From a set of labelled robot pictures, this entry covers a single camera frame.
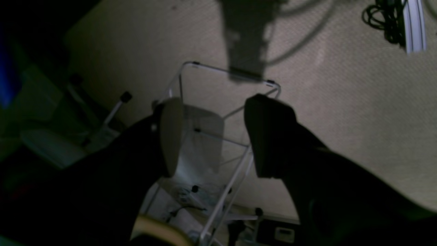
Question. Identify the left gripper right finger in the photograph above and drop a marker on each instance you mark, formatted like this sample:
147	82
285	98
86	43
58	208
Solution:
274	134

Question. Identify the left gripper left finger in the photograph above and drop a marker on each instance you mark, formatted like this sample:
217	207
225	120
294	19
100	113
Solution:
167	127

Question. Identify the white wire rack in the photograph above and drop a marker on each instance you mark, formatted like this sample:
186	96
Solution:
215	156

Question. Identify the aluminium rail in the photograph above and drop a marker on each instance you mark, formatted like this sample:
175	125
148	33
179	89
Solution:
415	36

